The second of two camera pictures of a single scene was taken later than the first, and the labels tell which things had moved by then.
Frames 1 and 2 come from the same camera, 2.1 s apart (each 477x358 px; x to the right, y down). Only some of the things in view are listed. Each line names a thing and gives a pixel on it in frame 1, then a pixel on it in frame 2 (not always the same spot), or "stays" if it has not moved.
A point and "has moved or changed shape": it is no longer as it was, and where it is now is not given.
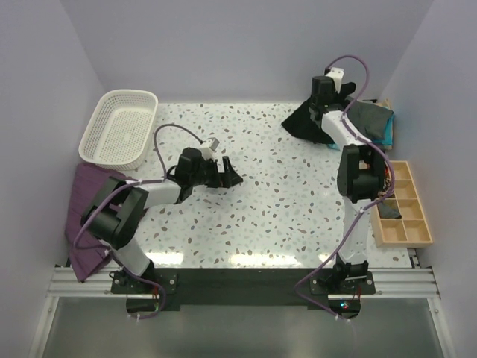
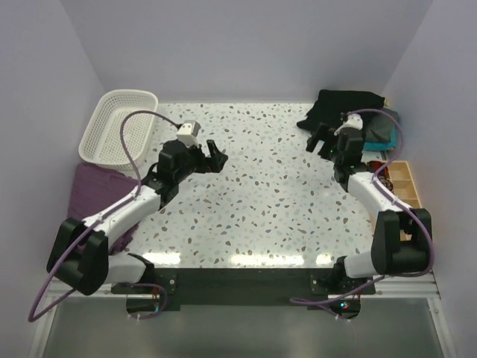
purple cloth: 89,180 stays
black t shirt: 301,124 has moved or changed shape
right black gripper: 336,96 → 322,133
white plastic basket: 118,133 stays
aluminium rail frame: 391,283 stays
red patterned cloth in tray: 386,183 stays
